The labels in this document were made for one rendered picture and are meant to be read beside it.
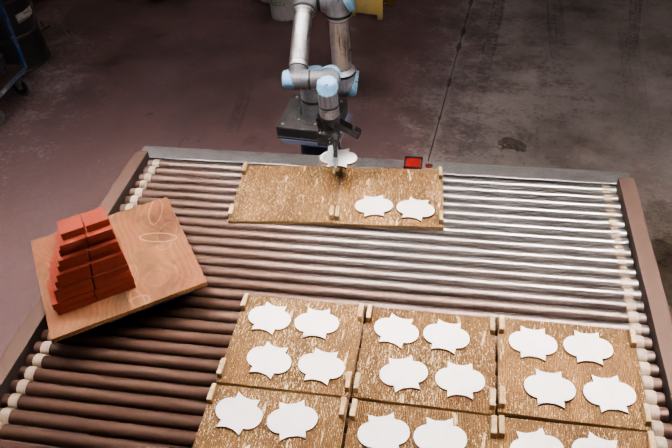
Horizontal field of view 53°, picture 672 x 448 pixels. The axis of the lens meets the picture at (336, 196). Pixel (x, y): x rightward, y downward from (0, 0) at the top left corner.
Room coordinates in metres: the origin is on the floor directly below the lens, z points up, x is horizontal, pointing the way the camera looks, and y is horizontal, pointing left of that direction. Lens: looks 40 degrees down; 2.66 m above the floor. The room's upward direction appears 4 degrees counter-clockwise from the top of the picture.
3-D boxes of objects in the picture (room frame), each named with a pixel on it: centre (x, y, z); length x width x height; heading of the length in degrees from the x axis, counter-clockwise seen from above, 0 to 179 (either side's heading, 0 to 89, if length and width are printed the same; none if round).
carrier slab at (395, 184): (2.06, -0.21, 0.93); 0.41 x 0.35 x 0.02; 81
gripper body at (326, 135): (2.17, 0.01, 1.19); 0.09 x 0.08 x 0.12; 81
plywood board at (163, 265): (1.69, 0.77, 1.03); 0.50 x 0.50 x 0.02; 23
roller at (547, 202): (2.13, -0.12, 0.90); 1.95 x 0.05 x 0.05; 78
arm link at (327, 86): (2.17, 0.00, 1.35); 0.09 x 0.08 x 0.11; 172
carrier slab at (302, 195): (2.12, 0.20, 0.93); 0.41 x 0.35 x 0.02; 82
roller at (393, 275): (1.69, -0.03, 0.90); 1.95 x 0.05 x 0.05; 78
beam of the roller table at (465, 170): (2.30, -0.16, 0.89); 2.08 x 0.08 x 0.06; 78
